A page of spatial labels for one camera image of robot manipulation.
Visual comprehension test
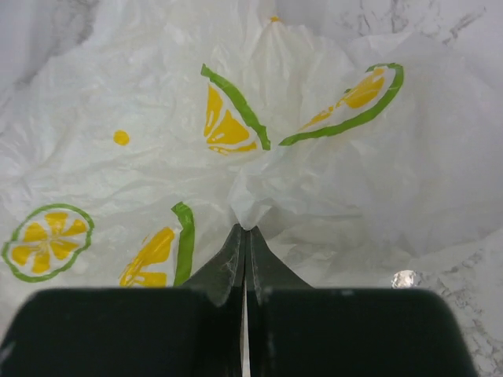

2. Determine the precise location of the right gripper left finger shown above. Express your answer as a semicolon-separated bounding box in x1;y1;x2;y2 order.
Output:
1;225;244;376

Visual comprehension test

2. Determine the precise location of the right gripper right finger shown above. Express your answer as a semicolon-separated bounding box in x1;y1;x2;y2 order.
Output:
245;229;476;376

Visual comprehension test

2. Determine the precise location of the white lemon-print plastic bag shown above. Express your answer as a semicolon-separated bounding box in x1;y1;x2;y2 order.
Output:
1;1;502;320

